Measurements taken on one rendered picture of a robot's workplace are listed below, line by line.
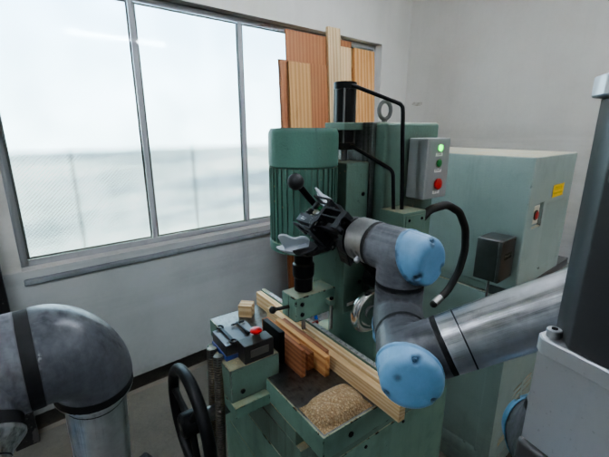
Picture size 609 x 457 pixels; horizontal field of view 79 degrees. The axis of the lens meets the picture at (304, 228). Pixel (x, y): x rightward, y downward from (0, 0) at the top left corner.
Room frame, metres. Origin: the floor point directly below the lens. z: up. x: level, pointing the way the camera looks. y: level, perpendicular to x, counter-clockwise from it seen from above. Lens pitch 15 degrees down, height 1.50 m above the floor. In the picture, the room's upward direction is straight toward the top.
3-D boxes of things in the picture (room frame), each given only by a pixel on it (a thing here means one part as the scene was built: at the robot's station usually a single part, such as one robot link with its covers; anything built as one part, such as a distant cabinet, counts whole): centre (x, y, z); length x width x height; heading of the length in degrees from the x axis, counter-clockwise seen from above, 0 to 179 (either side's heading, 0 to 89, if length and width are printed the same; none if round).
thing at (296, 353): (0.88, 0.06, 0.94); 0.20 x 0.01 x 0.08; 36
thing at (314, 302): (0.96, -0.01, 1.03); 0.14 x 0.07 x 0.09; 126
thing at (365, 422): (0.88, 0.09, 0.87); 0.61 x 0.30 x 0.06; 36
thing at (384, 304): (0.52, -0.15, 1.22); 0.11 x 0.08 x 0.11; 171
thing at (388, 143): (1.12, -0.23, 1.16); 0.22 x 0.22 x 0.72; 36
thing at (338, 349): (0.96, -0.01, 0.93); 0.60 x 0.02 x 0.05; 36
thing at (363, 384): (0.88, -0.05, 0.92); 0.55 x 0.02 x 0.04; 36
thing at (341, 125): (1.03, -0.11, 1.54); 0.08 x 0.08 x 0.17; 36
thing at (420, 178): (1.02, -0.34, 1.40); 0.10 x 0.06 x 0.16; 126
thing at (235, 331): (0.83, 0.16, 0.99); 0.13 x 0.11 x 0.06; 36
